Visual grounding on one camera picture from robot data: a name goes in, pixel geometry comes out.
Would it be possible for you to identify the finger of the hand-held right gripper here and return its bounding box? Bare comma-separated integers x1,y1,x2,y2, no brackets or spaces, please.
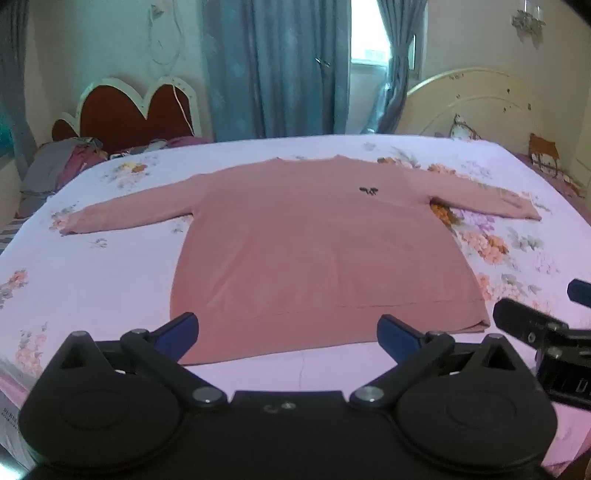
566,278,591,306
492,298,573,354

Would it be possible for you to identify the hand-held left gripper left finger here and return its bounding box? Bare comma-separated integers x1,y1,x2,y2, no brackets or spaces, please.
55,312,228,411

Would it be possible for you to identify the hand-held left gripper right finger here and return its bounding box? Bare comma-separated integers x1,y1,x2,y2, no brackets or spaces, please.
349,315,522,411

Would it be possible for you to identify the pink long-sleeved sweater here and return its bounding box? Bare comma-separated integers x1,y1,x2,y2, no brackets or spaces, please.
59,156,542,366

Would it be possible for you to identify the pile of clothes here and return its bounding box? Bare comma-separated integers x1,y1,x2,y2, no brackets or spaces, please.
16,136,112,217

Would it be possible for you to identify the floral bed sheet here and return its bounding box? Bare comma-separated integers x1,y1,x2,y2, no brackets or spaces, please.
0,134,591,472

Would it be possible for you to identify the purple pillow with brown print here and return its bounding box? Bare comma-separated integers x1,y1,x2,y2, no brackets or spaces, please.
512,133,591,197

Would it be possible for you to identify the patterned cream pillow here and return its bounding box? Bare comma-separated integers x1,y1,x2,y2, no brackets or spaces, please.
450,114,485,140

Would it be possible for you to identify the cream arched headboard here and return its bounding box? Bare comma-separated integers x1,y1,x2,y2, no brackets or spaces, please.
397,68,591,185

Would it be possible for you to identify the red heart-shaped headboard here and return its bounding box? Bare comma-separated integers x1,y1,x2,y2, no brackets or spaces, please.
51,76,204,155

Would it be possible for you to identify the tied blue curtain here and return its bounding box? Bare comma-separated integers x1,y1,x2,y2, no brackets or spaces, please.
376,0,420,134

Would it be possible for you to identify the wide blue curtain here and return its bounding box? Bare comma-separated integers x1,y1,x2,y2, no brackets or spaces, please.
201,0,352,141

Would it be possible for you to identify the window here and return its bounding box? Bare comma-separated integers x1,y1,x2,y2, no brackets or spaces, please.
350,0,422,70

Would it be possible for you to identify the grey-blue curtain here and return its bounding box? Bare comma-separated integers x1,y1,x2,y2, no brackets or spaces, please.
0,0,38,158

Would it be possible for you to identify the white cable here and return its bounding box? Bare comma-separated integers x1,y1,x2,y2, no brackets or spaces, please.
172,78,195,137

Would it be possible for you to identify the crystal wall lamp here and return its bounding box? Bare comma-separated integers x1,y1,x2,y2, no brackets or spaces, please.
510,0,548,35

